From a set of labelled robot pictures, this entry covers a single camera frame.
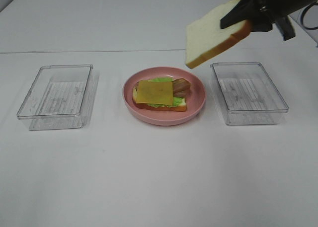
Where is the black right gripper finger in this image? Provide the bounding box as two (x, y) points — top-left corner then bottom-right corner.
(250, 12), (273, 32)
(220, 0), (261, 29)

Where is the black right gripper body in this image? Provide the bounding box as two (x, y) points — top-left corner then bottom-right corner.
(254, 0), (317, 41)

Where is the bacon strip from container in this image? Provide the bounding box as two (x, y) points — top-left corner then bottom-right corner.
(133, 83), (190, 97)
(172, 78), (191, 93)

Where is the green lettuce leaf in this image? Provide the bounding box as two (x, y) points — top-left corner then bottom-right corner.
(146, 77), (190, 111)

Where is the bread slice from container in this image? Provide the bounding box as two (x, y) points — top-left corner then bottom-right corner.
(132, 91), (187, 112)

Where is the yellow cheese slice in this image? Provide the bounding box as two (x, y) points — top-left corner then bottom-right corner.
(136, 80), (173, 105)

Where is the clear plastic right container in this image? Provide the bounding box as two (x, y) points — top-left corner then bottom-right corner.
(211, 62), (289, 125)

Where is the clear plastic container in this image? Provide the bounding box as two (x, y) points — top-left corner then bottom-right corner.
(16, 64), (99, 131)
(211, 62), (289, 125)

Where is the pink round plate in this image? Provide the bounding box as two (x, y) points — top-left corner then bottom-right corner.
(123, 67), (206, 126)

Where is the clear plastic left container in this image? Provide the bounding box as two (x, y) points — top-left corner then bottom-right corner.
(16, 64), (99, 131)

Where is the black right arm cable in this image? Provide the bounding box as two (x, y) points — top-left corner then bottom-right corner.
(301, 2), (318, 31)

